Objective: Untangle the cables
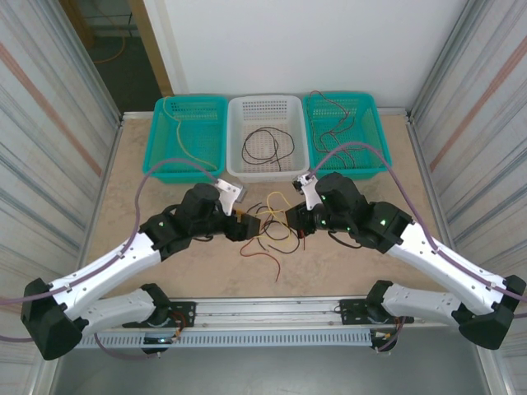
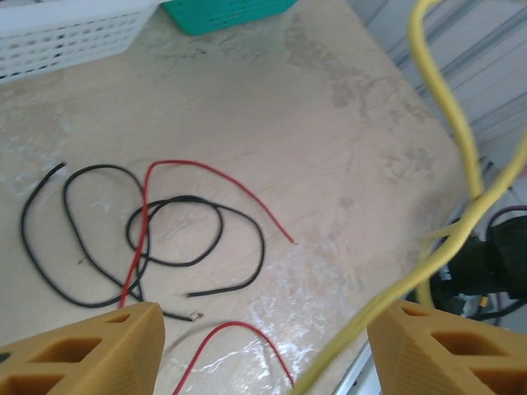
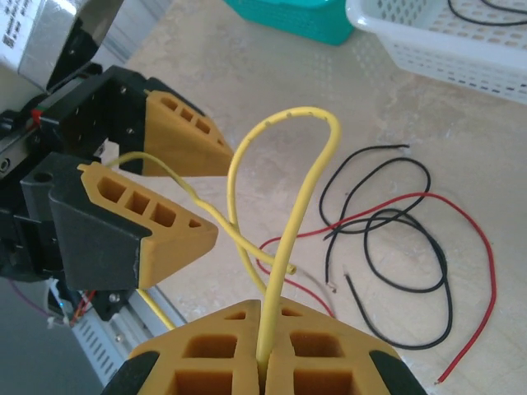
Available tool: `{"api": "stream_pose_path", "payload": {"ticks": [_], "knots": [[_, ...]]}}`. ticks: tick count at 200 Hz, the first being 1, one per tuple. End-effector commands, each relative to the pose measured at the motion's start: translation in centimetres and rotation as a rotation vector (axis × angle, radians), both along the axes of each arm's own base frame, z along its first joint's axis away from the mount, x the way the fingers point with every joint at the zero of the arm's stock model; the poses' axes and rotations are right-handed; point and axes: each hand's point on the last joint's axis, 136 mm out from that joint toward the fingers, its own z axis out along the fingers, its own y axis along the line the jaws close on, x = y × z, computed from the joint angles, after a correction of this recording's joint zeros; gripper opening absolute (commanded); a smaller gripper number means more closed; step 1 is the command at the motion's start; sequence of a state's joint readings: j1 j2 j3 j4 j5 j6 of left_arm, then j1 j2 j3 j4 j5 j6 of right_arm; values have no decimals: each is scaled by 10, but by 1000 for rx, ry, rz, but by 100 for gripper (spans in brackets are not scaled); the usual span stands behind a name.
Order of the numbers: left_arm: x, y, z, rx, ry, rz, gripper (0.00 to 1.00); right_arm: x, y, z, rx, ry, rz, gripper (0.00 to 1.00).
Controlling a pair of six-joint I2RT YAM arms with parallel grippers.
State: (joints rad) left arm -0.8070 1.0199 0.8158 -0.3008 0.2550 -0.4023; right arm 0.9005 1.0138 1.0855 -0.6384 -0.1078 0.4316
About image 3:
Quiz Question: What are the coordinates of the black cable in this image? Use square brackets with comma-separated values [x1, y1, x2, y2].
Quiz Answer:
[447, 0, 527, 26]
[319, 143, 432, 287]
[294, 267, 338, 294]
[345, 207, 454, 351]

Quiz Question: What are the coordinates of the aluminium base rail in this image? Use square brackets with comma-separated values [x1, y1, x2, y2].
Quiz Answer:
[123, 283, 186, 342]

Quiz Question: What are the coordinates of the white plastic basket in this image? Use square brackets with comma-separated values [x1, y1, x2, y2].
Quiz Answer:
[344, 0, 527, 106]

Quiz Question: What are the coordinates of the slotted white cable duct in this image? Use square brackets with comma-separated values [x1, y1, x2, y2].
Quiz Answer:
[72, 310, 139, 395]

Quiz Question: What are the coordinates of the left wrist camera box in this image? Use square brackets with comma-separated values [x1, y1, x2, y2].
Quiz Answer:
[0, 0, 124, 94]

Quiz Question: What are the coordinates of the red cable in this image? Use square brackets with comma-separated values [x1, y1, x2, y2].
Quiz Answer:
[258, 192, 498, 384]

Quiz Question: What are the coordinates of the thick yellow cable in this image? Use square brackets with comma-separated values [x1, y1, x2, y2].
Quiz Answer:
[226, 105, 343, 363]

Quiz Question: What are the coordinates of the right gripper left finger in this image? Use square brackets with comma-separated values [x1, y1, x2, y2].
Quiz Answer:
[100, 299, 264, 395]

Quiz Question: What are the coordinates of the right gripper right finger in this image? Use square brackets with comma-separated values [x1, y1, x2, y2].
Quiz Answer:
[265, 296, 429, 395]

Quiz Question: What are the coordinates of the teal plastic basket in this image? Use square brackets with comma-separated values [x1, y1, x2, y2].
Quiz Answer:
[223, 0, 356, 46]

